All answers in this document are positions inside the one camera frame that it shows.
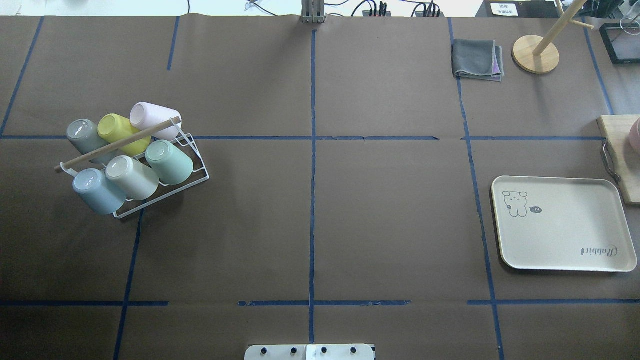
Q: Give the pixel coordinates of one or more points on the green cup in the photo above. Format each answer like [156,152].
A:
[171,164]

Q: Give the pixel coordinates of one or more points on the cream rabbit tray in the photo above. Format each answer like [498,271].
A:
[562,224]

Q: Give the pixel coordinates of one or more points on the cream cup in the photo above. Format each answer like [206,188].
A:
[137,180]

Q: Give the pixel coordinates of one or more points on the pink cup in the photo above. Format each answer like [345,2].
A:
[145,115]

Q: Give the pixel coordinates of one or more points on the yellow cup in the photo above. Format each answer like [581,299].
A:
[113,127]

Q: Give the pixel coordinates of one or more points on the blue cup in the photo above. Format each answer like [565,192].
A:
[101,195]

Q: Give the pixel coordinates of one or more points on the grey cup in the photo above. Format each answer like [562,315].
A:
[83,135]

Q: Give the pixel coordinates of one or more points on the black power strip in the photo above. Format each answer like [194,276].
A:
[377,9]

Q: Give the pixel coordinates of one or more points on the grey folded cloth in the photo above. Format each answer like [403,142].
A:
[478,59]

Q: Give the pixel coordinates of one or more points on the wooden mug tree stand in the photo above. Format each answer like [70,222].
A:
[537,54]

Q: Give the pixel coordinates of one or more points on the wooden cutting board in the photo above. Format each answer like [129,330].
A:
[616,129]

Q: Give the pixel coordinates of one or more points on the pink bowl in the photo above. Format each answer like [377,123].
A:
[634,136]

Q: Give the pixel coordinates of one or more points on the black framed box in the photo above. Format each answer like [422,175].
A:
[622,42]

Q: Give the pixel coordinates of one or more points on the white wire cup rack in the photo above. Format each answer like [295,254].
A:
[184,142]

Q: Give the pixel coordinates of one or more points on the wooden rack handle rod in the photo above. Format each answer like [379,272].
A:
[65,166]

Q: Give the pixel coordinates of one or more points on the aluminium frame post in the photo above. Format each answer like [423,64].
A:
[313,11]

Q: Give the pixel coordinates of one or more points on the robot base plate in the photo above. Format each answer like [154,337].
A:
[347,351]

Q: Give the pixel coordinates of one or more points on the metal cutting board handle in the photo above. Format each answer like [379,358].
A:
[608,162]

